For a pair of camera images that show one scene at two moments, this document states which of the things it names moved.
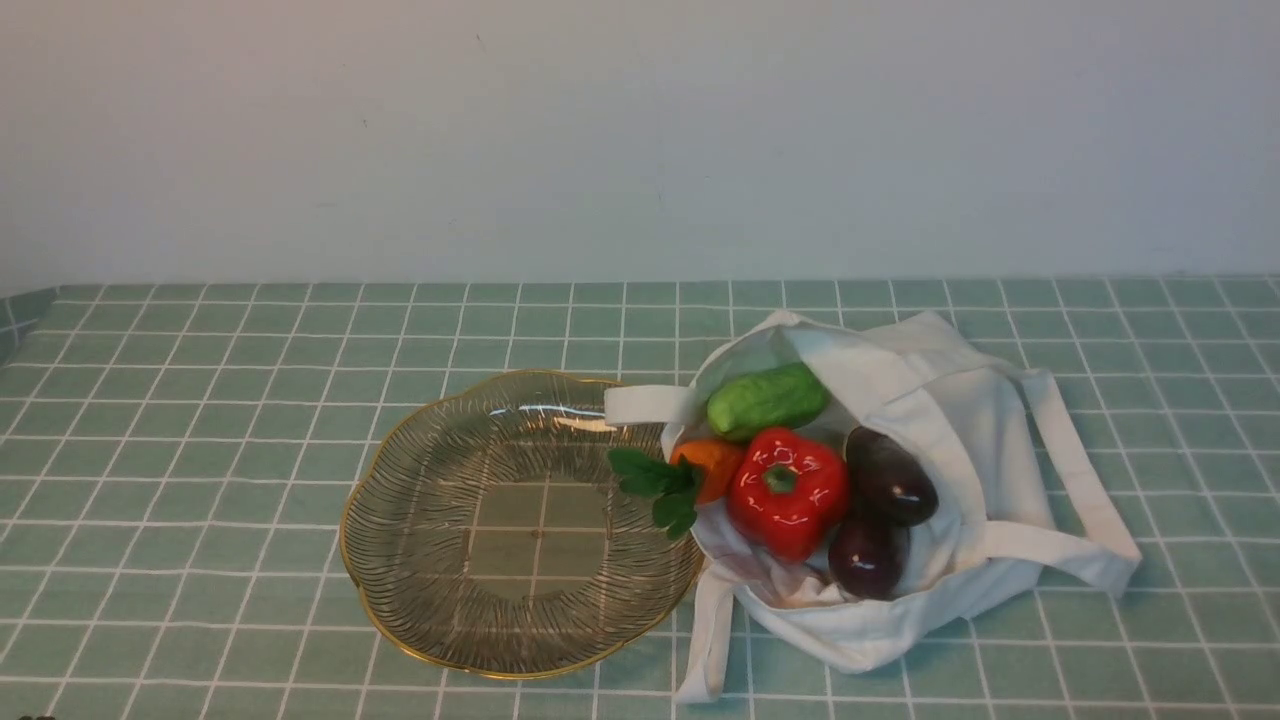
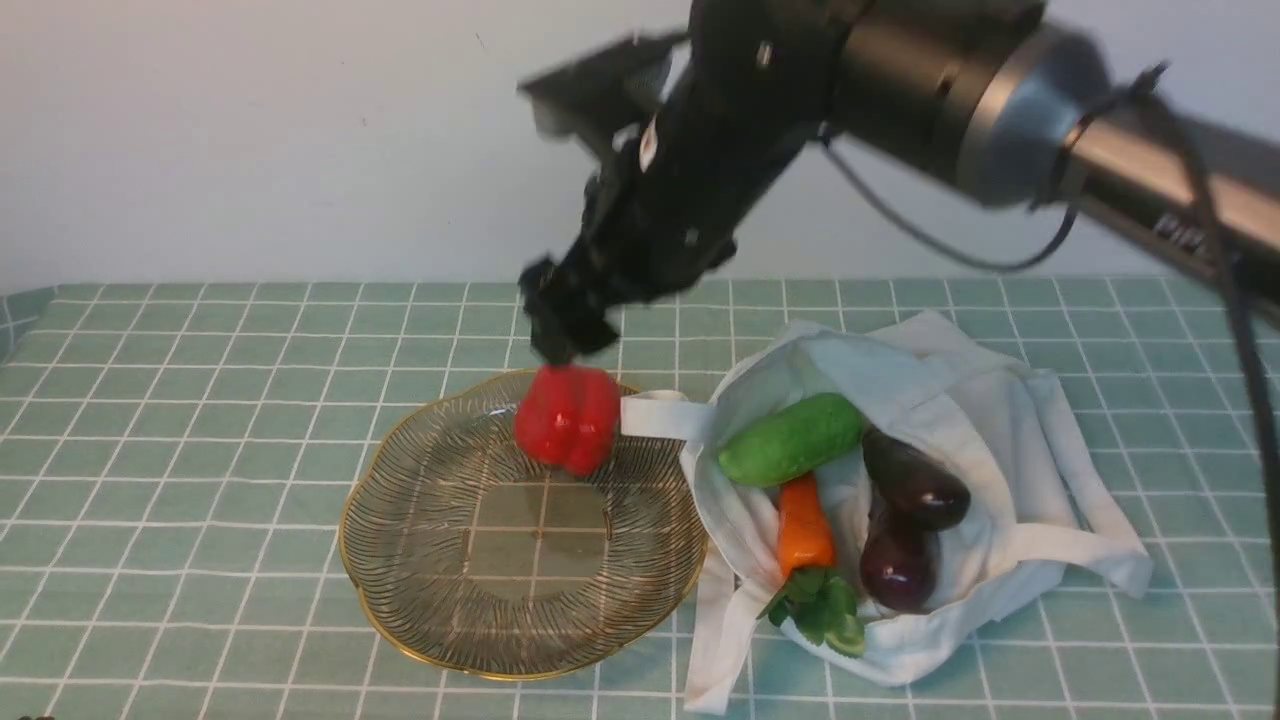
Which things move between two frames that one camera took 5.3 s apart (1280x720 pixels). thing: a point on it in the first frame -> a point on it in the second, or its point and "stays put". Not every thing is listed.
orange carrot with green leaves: (698, 471) -> (814, 598)
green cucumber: (745, 407) -> (790, 442)
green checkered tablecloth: (175, 459) stays put
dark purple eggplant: (868, 559) -> (899, 562)
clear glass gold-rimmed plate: (506, 528) stays put
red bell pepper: (787, 495) -> (568, 415)
